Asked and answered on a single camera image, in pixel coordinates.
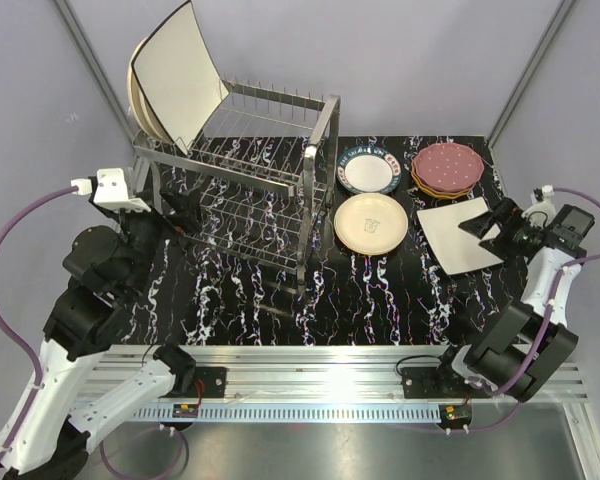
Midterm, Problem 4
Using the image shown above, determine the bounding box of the pink dotted plate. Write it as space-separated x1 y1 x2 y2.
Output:
411 172 471 199
412 142 484 193

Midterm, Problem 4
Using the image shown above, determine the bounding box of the aluminium frame post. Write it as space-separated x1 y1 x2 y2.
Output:
51 0 135 141
487 0 579 149

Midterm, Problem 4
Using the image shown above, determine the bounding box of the cream square plate black rim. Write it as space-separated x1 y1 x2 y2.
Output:
417 197 502 276

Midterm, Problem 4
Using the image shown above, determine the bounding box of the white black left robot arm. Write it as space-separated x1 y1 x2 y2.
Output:
0 186 199 479

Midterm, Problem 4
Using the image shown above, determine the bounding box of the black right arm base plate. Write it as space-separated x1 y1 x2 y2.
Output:
398 366 488 400

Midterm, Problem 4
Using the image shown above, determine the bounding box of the white round plate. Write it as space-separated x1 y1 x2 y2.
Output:
333 193 409 256

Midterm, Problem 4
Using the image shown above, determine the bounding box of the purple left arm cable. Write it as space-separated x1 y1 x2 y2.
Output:
0 185 189 479

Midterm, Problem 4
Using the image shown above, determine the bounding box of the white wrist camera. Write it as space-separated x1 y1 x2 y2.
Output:
522 185 557 228
70 168 151 213

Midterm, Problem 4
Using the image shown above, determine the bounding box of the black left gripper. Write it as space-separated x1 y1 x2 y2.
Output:
107 186 203 297

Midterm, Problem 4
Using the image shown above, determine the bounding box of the pink dotted plate front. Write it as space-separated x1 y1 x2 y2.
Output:
411 172 471 199

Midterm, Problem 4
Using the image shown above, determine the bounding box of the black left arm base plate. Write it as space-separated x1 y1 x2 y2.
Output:
166 366 228 399

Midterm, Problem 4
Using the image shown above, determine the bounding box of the orange dotted plate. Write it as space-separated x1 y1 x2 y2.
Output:
417 184 467 200

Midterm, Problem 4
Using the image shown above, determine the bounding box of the aluminium frame post right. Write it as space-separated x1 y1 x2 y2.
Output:
487 0 579 149

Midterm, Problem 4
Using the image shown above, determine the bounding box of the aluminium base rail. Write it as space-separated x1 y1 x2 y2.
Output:
77 345 588 404

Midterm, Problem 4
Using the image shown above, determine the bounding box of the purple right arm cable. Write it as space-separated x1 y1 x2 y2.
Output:
474 187 600 436

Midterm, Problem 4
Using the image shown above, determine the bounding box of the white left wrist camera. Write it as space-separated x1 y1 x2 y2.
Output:
70 168 151 213

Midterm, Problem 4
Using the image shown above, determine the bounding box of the cream round plate rear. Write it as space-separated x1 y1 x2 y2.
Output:
127 38 163 141

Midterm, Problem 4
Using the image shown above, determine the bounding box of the stainless steel dish rack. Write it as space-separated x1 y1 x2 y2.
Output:
133 79 341 287

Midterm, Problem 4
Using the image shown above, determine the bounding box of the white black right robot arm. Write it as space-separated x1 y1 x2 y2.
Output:
432 198 595 402

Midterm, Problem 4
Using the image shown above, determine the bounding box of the aluminium frame post left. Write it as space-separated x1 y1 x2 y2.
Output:
51 0 135 141

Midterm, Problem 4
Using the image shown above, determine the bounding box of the slotted cable duct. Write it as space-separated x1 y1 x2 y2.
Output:
131 402 441 424

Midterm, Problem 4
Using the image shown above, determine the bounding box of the white plate teal rim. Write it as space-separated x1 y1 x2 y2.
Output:
336 146 402 194

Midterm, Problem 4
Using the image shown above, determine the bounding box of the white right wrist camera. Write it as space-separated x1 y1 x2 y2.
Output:
522 185 557 228

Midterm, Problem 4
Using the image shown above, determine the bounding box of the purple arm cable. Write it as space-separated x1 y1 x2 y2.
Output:
0 185 189 479
474 187 600 436

